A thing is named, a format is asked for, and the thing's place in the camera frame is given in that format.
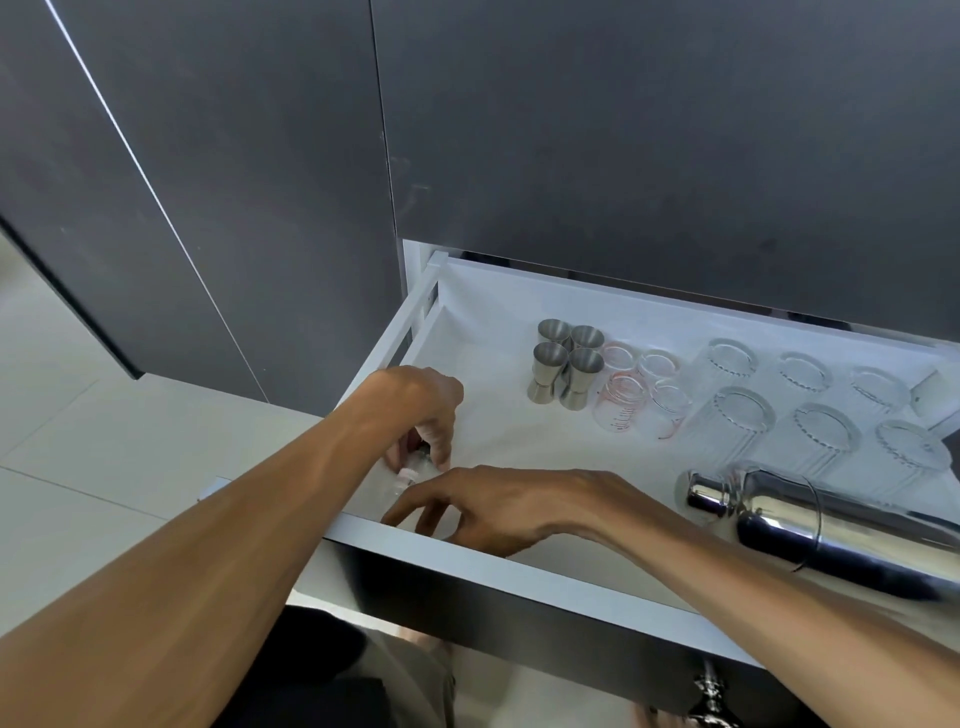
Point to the white pull-out drawer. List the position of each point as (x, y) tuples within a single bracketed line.
[(525, 571)]

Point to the dark grey cabinet door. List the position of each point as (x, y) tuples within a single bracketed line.
[(660, 135), (270, 165), (67, 187)]

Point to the person's right fingers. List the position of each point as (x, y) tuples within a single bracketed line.
[(427, 499)]

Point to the white drawer side bracket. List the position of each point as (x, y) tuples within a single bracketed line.
[(934, 391)]

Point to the person's right forearm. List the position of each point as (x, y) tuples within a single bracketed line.
[(787, 622)]

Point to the person's left forearm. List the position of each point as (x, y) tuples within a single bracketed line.
[(187, 585)]

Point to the person's left fingers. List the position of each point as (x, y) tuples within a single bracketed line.
[(441, 450)]

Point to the steel jigger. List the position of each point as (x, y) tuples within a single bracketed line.
[(547, 371), (553, 331), (583, 379), (587, 336)]

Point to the person's right hand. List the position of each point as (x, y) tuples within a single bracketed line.
[(525, 506)]

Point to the shiny steel cocktail shaker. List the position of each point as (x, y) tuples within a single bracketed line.
[(787, 525)]

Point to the clear ribbed drinking glass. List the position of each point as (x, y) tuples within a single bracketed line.
[(731, 361), (804, 372), (821, 442), (911, 451), (739, 425), (877, 387)]

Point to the person's left hand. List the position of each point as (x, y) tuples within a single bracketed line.
[(416, 397)]

